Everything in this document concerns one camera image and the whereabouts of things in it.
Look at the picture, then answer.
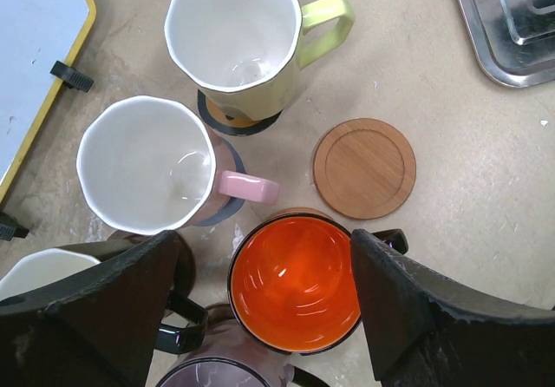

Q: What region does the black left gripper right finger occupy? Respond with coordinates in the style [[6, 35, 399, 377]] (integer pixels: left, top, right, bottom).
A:
[[350, 229, 554, 386]]

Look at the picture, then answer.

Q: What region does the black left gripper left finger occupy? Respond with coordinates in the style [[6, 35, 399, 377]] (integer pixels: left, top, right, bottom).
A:
[[1, 231, 180, 386]]

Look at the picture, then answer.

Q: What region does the dark mug white interior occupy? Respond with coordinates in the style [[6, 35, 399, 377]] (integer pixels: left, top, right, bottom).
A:
[[1, 231, 208, 355]]

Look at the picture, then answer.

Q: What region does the purple mug black rim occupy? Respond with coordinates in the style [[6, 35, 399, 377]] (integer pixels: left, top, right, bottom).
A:
[[154, 303, 330, 387]]

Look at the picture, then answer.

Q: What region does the orange glass cup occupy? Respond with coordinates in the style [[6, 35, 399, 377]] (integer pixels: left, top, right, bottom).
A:
[[226, 207, 409, 357]]

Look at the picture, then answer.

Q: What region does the pink mug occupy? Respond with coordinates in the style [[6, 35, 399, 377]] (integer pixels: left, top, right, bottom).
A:
[[76, 95, 279, 235]]

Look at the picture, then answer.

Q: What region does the light wooden coaster bottom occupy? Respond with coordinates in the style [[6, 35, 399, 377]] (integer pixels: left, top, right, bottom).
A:
[[312, 118, 416, 220]]

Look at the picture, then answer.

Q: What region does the pale yellow mug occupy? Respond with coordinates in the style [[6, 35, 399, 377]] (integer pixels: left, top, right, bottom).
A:
[[164, 0, 355, 122]]

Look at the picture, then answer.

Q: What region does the blue round coaster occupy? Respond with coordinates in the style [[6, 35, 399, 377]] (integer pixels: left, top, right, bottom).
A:
[[196, 138, 246, 226]]

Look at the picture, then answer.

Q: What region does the orange black smiley coaster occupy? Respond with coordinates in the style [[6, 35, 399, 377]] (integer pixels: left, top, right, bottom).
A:
[[197, 90, 281, 136]]

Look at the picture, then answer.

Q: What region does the white board with stand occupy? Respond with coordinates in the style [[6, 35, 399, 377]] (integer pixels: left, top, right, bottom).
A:
[[0, 0, 98, 241]]

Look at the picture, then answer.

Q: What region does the steel tray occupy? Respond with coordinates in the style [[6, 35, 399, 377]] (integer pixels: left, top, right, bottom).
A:
[[458, 0, 554, 89]]

